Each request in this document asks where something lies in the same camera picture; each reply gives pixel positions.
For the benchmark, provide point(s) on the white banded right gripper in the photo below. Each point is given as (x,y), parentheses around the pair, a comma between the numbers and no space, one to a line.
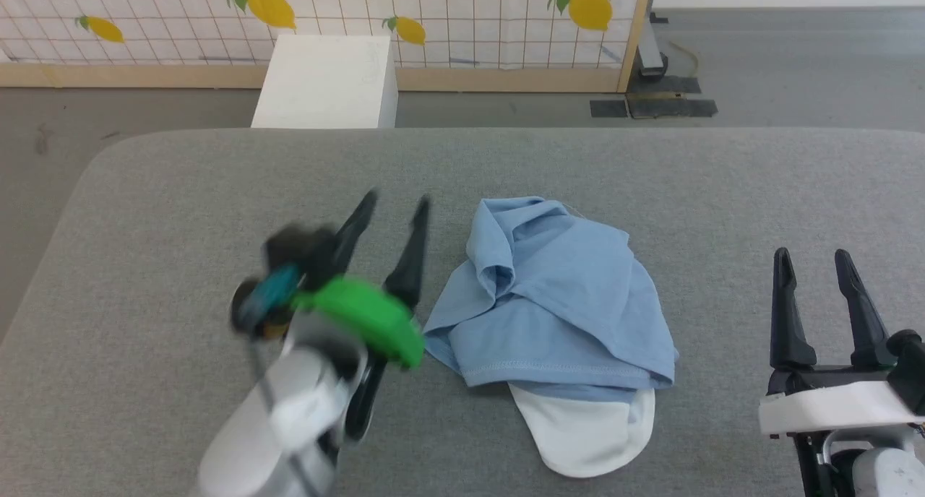
(831,407)

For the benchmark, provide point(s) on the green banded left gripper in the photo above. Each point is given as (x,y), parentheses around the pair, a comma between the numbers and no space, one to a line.
(361,316)

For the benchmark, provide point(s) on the light blue polo shirt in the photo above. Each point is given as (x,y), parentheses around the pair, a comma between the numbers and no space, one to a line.
(571,302)

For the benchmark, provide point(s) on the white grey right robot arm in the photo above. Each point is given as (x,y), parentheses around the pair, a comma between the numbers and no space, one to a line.
(882,472)

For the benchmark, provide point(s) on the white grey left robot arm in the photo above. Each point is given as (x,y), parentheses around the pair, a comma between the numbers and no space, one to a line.
(274,425)

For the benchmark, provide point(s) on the white box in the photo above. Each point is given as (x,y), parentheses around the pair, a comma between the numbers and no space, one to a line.
(325,81)

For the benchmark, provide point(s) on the lemon print partition screen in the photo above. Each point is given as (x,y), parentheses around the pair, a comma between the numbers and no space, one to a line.
(470,20)

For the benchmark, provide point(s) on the small black floor mat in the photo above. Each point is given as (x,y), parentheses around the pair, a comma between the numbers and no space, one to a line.
(608,108)

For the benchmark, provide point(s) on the large black floor mat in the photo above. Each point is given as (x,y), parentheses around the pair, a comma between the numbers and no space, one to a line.
(668,105)

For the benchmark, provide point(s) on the grey metal stand leg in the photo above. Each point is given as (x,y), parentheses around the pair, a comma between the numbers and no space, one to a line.
(650,53)

